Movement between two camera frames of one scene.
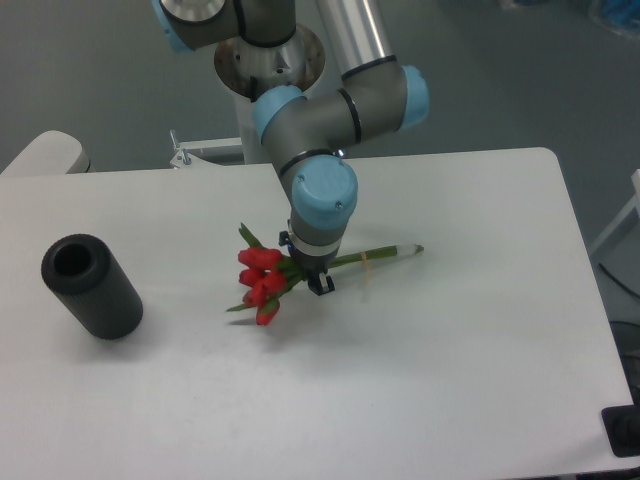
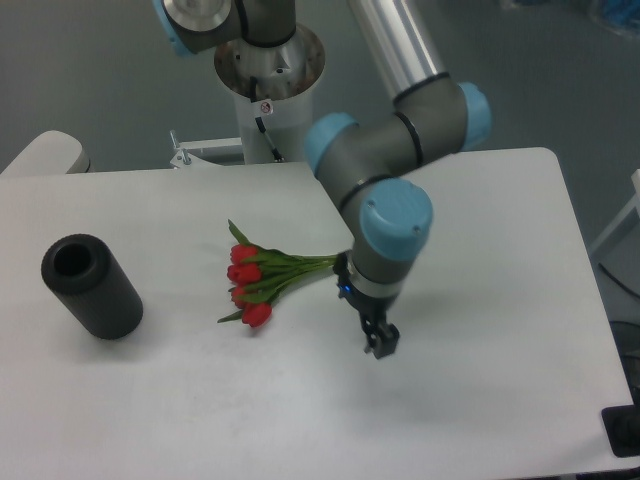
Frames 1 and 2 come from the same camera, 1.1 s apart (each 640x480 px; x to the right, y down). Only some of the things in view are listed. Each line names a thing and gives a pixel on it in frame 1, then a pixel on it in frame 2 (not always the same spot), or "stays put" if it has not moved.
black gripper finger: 322,284 → 387,338
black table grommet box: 622,429 stays put
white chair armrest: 51,153 stays put
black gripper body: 308,264 → 373,304
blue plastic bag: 625,13 stays put
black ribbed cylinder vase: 83,271 stays put
